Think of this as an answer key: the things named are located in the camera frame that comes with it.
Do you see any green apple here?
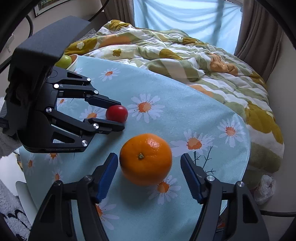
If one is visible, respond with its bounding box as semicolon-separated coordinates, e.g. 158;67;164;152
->
55;55;72;69

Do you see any red cherry tomato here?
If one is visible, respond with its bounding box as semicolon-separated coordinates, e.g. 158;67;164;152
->
105;105;128;123

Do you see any large orange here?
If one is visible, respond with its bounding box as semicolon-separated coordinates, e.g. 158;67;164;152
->
119;133;172;186

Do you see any white oval bowl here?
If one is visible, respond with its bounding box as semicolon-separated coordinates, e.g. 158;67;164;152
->
67;54;79;72

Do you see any white plastic bag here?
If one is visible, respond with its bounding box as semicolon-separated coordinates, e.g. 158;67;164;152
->
253;175;276;205

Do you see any grey patterned rug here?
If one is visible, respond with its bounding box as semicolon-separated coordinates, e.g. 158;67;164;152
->
1;181;32;240

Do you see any daisy print blue tablecloth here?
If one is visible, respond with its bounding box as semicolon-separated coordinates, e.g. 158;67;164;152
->
20;56;250;240

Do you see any brown drape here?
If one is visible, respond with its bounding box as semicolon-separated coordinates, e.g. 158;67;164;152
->
101;0;135;26
234;0;282;81

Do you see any floral green white quilt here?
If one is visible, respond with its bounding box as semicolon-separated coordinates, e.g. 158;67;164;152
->
65;20;285;173

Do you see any light blue curtain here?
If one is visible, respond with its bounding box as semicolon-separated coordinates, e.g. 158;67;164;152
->
133;0;243;54

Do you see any black cable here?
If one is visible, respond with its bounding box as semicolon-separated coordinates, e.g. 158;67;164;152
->
0;0;110;72

